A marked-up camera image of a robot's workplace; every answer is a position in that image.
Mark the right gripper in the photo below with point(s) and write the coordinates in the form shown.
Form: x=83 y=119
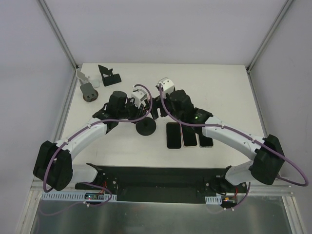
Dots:
x=159 y=106

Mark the black round-base phone mount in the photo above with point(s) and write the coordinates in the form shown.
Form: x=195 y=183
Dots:
x=146 y=127

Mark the black phone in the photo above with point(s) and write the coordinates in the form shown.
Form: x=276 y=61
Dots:
x=173 y=135

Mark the white cable duct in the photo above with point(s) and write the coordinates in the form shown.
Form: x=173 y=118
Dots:
x=78 y=196
x=213 y=200

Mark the left aluminium frame post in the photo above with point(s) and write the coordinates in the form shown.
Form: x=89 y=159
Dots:
x=57 y=32

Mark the white-cased phone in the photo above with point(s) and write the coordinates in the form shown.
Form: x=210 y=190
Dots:
x=188 y=136

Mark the clear-cased phone on table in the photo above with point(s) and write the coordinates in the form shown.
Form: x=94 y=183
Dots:
x=205 y=142

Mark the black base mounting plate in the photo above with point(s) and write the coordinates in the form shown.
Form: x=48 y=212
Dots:
x=164 y=185

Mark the right aluminium frame post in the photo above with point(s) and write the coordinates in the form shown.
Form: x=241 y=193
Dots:
x=270 y=33

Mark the right white cable duct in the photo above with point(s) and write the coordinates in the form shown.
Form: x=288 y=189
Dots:
x=213 y=200

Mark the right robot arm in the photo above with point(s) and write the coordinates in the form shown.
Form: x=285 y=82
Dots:
x=264 y=153

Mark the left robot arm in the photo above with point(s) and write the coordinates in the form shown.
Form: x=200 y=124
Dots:
x=54 y=164

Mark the silver folding phone stand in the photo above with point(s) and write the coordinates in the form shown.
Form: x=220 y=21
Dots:
x=94 y=81

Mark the left white cable duct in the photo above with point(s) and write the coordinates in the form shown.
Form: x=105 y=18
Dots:
x=78 y=196

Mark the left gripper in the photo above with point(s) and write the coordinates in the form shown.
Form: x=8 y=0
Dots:
x=140 y=111

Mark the aluminium frame post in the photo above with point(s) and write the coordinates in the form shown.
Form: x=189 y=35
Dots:
x=270 y=33
x=57 y=32

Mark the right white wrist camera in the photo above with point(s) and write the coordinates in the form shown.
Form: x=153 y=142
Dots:
x=166 y=85

